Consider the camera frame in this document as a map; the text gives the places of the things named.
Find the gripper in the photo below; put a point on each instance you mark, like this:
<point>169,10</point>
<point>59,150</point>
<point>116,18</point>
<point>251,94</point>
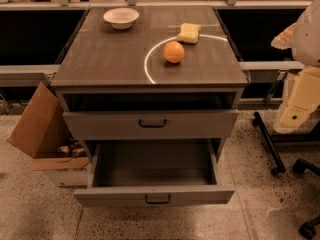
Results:
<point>308,39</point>

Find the grey drawer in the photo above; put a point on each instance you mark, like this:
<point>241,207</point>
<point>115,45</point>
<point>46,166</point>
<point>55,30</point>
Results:
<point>190,124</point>
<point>154,173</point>

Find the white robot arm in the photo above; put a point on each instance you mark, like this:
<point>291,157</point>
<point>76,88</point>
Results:
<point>311,15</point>

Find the grey top drawer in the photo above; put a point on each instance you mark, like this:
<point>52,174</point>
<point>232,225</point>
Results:
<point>190,124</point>

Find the grey drawer cabinet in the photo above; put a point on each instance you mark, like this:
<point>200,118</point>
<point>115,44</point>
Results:
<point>106,70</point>

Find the black stand leg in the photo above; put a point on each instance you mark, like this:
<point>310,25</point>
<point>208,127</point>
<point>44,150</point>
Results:
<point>279,166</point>

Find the black chair base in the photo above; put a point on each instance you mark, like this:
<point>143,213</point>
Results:
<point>307,229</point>

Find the yellow sponge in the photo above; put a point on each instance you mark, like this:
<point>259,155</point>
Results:
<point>189,33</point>

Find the orange ball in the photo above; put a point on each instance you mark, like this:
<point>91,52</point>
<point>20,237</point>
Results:
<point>173,52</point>

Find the white bowl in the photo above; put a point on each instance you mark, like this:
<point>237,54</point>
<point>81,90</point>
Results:
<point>121,18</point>

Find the brown cardboard box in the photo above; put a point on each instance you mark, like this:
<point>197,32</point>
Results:
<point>42,134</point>

